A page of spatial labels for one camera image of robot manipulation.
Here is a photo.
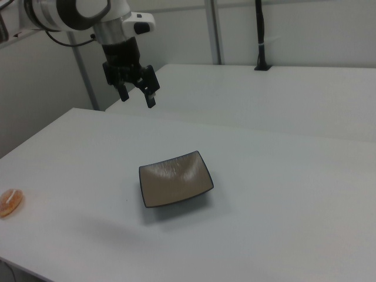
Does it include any grey partition post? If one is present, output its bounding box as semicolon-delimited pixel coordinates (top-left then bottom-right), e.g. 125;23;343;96
66;31;101;112
204;0;223;66

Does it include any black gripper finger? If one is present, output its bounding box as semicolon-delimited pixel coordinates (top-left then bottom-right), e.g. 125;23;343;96
117;83;130;103
137;64;161;109

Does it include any orange glazed donut bread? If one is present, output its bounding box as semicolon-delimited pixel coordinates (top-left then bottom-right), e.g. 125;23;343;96
0;187;26;219

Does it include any white cable tie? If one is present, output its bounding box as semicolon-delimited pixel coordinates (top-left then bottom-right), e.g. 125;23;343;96
258;36;280;47

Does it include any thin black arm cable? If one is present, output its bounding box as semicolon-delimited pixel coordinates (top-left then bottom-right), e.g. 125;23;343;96
45;30;98;48

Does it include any black pole with base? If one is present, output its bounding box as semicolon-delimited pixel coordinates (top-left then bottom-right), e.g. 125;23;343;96
254;0;273;72

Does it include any square brown ceramic plate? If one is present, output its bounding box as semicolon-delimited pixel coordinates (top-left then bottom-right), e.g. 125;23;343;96
138;150;214;209

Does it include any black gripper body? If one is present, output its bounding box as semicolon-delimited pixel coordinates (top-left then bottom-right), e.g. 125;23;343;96
101;37;147;88

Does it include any thin dark floor cable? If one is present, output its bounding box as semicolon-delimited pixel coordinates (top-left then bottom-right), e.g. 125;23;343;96
0;257;16;282

